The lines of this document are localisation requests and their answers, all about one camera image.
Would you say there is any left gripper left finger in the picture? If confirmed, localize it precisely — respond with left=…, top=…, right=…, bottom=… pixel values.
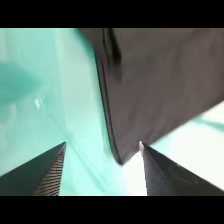
left=0, top=141, right=67, bottom=197

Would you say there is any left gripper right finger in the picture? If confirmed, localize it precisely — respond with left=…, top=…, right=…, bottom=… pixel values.
left=138, top=140, right=224, bottom=197

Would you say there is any dark grey garment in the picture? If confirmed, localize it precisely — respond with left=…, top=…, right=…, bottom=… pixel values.
left=79, top=27, right=224, bottom=165

